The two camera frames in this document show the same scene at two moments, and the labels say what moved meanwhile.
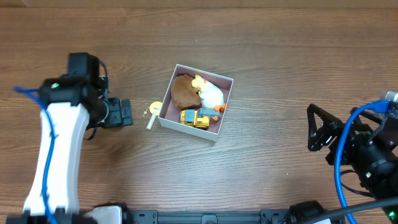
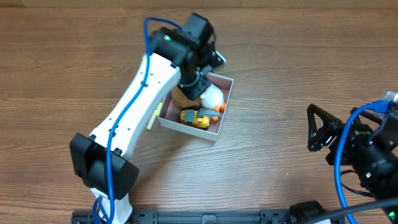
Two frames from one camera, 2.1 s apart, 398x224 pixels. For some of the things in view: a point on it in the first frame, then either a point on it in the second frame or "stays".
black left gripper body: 116,112 to 197,88
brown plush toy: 184,95 stays
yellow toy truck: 199,119 stays
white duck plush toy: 211,96 stays
